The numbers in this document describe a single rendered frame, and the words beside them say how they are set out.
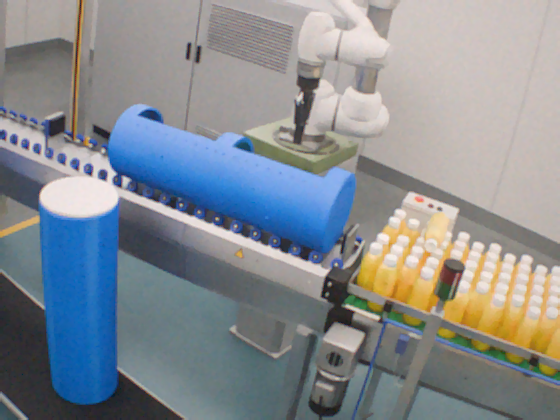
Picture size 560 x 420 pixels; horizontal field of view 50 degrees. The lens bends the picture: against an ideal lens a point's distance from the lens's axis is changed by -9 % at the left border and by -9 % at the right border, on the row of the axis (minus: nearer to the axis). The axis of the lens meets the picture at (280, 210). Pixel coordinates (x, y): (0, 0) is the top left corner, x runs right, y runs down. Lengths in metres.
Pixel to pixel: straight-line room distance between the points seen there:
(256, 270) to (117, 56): 2.97
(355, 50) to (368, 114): 0.69
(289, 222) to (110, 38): 3.14
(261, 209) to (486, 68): 2.83
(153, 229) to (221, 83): 1.95
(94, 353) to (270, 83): 2.15
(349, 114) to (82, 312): 1.30
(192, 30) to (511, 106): 2.26
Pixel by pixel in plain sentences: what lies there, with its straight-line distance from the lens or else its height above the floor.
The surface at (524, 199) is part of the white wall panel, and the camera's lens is 4.77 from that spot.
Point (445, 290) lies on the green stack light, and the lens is 1.74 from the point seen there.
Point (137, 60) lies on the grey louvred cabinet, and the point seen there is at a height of 0.75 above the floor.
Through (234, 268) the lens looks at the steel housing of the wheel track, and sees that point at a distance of 2.30.
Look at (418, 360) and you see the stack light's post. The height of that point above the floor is 0.93.
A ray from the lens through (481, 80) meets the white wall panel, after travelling 4.68.
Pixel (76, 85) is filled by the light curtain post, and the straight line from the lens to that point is 3.07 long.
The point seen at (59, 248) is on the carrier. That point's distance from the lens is 2.19.
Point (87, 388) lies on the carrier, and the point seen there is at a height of 0.25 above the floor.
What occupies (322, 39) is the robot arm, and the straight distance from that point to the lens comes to 2.00.
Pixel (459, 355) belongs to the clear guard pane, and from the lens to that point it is 1.99.
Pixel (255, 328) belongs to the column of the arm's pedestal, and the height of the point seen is 0.11.
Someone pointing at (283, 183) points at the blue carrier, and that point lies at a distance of 2.10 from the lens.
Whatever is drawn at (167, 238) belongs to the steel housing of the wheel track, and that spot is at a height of 0.83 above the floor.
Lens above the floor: 2.09
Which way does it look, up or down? 28 degrees down
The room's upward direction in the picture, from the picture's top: 10 degrees clockwise
